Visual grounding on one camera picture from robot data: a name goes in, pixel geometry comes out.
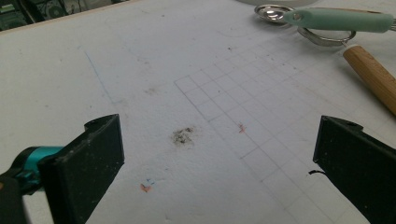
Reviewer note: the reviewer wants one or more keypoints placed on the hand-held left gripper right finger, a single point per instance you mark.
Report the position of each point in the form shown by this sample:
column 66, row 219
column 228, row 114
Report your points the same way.
column 361, row 161

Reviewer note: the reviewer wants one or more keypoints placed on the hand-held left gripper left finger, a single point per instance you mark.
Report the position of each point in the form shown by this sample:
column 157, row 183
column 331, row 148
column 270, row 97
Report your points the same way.
column 84, row 171

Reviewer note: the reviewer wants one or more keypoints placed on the white foam board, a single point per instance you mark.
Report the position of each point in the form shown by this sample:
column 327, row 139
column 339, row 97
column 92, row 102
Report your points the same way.
column 186, row 68

